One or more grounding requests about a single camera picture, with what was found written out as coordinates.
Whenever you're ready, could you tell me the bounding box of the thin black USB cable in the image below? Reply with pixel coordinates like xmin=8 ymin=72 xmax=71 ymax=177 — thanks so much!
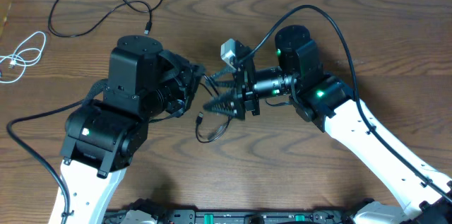
xmin=47 ymin=0 xmax=166 ymax=38

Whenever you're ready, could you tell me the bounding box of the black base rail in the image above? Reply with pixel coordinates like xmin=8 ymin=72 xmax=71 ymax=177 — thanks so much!
xmin=105 ymin=199 xmax=389 ymax=224

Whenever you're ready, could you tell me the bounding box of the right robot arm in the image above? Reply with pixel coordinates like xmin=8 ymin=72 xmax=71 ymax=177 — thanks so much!
xmin=204 ymin=25 xmax=451 ymax=223

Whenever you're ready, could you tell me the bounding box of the white USB cable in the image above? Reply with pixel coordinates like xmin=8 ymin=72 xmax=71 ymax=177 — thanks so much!
xmin=0 ymin=30 xmax=47 ymax=84

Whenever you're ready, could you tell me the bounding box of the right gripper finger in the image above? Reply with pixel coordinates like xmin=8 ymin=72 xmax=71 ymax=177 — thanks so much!
xmin=208 ymin=66 xmax=236 ymax=88
xmin=203 ymin=91 xmax=244 ymax=118

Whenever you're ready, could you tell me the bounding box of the thick black left camera cable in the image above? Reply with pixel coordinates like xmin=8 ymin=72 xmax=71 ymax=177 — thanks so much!
xmin=6 ymin=100 xmax=85 ymax=224

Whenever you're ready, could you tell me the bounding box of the thick black camera cable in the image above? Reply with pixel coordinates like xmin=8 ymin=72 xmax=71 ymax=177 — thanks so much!
xmin=239 ymin=4 xmax=452 ymax=205
xmin=6 ymin=100 xmax=85 ymax=224

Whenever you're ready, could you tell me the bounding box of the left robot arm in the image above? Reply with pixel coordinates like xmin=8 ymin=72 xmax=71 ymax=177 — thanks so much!
xmin=49 ymin=35 xmax=206 ymax=223

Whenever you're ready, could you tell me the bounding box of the thick black right camera cable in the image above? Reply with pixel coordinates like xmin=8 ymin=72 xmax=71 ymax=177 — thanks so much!
xmin=239 ymin=4 xmax=452 ymax=205

